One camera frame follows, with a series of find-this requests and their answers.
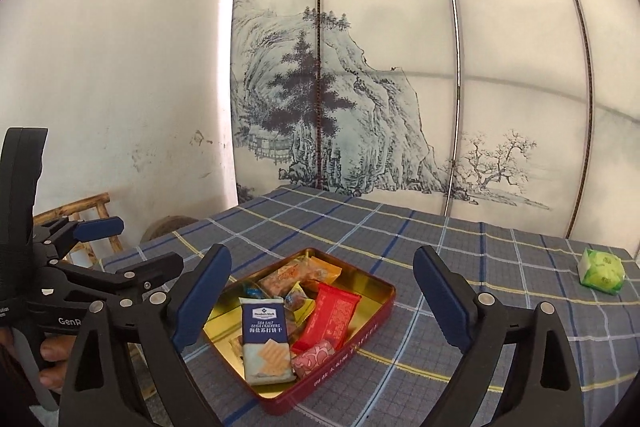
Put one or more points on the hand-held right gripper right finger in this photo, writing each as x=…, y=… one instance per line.
x=440, y=299

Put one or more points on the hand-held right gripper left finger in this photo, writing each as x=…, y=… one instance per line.
x=202, y=297

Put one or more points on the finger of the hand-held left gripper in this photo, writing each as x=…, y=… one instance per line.
x=145, y=274
x=100, y=228

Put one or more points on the light blue candy packet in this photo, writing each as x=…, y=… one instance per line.
x=255, y=291

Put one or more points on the clear packet of orange crackers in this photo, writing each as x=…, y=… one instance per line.
x=236, y=349
x=280, y=279

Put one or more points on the red tin box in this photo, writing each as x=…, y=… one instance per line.
x=372, y=289

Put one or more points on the navy cracker packet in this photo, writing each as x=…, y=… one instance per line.
x=265, y=337

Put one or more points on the small yellow snack packet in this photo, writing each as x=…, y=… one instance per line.
x=299, y=304

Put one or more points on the red snack packet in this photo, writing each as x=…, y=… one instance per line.
x=327, y=317

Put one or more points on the orange snack packet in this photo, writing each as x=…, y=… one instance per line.
x=322, y=269

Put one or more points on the pink snack packet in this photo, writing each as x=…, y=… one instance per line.
x=312, y=357

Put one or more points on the person's left hand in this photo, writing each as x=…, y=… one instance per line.
x=55, y=349

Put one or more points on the wooden stool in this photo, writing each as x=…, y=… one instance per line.
x=100, y=202

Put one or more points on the brown round object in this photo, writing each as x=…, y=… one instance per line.
x=167, y=227

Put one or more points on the grey plaid tablecloth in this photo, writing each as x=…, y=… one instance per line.
x=450, y=232

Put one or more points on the green tissue pack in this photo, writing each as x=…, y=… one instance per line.
x=602, y=271

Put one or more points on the landscape painted folding screen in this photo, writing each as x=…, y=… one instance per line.
x=400, y=57

